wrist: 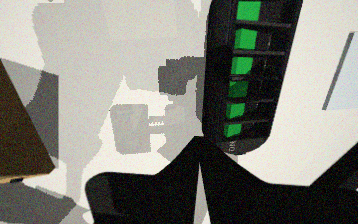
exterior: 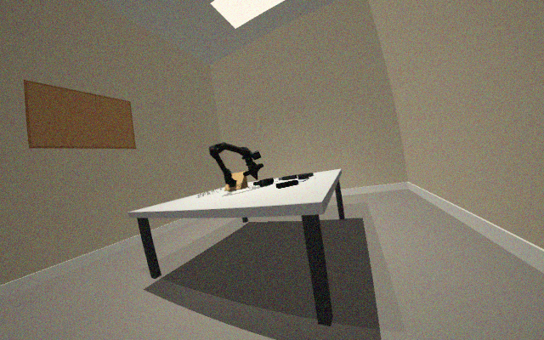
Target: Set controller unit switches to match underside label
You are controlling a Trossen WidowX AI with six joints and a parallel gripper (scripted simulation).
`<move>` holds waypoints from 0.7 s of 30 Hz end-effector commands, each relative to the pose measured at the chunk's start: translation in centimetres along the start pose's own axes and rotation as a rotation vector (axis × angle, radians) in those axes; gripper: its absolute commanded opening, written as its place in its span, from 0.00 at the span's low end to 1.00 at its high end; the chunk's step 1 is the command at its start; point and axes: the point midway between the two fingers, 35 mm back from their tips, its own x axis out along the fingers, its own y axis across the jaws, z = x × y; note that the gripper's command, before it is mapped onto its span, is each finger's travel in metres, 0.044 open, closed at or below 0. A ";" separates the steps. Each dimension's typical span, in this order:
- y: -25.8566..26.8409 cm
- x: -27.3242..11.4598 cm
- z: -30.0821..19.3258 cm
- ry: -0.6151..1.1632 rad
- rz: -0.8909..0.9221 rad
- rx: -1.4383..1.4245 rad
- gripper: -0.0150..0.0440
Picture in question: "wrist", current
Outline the dark grey controller unit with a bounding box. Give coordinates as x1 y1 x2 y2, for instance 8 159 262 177
202 0 303 156

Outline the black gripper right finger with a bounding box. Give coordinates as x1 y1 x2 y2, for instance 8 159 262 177
200 136 358 224

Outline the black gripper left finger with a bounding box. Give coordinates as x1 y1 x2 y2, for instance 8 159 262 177
84 136 201 224

